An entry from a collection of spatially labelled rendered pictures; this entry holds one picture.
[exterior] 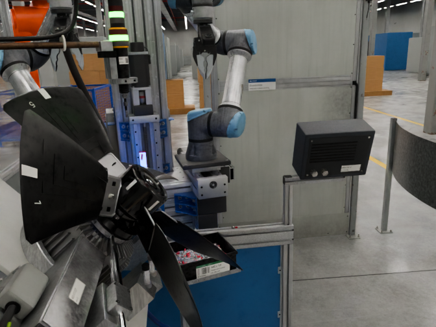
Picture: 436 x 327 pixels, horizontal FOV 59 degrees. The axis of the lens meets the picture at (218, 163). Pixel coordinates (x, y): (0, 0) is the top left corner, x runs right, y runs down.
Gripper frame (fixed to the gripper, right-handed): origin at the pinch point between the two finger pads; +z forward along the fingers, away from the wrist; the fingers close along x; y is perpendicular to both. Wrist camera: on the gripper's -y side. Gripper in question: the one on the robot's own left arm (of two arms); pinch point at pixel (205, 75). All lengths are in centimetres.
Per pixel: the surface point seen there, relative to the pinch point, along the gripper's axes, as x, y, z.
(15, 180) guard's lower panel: 94, 52, 51
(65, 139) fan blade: 35, -75, 7
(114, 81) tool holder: 27, -53, -2
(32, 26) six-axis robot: 155, 326, -44
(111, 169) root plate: 30, -56, 19
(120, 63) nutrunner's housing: 26, -51, -6
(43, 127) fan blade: 37, -79, 4
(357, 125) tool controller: -53, -17, 19
